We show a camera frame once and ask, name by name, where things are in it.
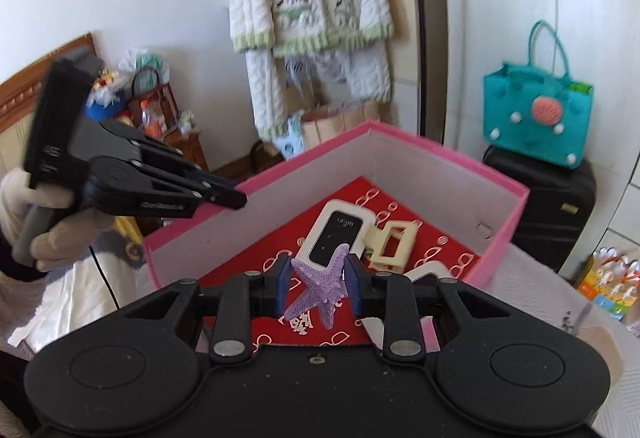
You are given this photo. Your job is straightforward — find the white quilted blanket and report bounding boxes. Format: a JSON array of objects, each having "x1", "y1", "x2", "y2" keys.
[{"x1": 486, "y1": 244, "x2": 639, "y2": 437}]

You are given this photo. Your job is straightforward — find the brown paper bag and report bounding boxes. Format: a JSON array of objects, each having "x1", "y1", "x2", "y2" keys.
[{"x1": 300, "y1": 100, "x2": 380, "y2": 151}]

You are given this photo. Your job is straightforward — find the gloved left hand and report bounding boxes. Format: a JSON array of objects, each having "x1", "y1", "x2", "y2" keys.
[{"x1": 1, "y1": 168, "x2": 114, "y2": 272}]

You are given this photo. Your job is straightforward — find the teal felt handbag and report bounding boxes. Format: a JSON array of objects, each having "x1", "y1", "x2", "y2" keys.
[{"x1": 483, "y1": 20, "x2": 594, "y2": 169}]

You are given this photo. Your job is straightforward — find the blue flower gift box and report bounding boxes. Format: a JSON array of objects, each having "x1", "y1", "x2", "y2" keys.
[{"x1": 85, "y1": 69, "x2": 127, "y2": 121}]

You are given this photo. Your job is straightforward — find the cream hair claw clip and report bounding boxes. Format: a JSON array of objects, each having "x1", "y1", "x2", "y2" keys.
[{"x1": 364, "y1": 221, "x2": 419, "y2": 274}]

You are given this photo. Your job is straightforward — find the pink storage box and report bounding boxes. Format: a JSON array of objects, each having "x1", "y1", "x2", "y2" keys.
[{"x1": 142, "y1": 118, "x2": 531, "y2": 354}]

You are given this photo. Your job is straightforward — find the black suitcase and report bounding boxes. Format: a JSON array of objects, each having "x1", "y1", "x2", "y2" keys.
[{"x1": 483, "y1": 145, "x2": 597, "y2": 272}]

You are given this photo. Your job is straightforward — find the orange cap bottle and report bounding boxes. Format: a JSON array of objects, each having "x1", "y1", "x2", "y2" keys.
[{"x1": 140, "y1": 100, "x2": 166, "y2": 140}]

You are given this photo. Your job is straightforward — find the white green knit cardigan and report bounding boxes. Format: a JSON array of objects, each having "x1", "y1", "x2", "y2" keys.
[{"x1": 229, "y1": 0, "x2": 394, "y2": 142}]

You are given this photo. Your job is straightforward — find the wooden headboard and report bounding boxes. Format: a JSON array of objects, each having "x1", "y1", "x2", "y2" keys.
[{"x1": 0, "y1": 32, "x2": 96, "y2": 177}]

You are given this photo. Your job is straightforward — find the colourful gift box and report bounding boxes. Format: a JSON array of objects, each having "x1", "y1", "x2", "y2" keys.
[{"x1": 577, "y1": 247, "x2": 639, "y2": 321}]

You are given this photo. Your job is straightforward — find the white wifi router device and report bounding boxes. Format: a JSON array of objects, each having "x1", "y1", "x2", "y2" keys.
[{"x1": 296, "y1": 199, "x2": 375, "y2": 270}]

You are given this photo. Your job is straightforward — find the wooden nightstand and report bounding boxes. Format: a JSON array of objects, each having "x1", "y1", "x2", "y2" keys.
[{"x1": 164, "y1": 130, "x2": 209, "y2": 171}]

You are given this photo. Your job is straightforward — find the purple starfish hair clip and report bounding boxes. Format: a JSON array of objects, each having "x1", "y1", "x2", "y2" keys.
[{"x1": 283, "y1": 244, "x2": 349, "y2": 330}]

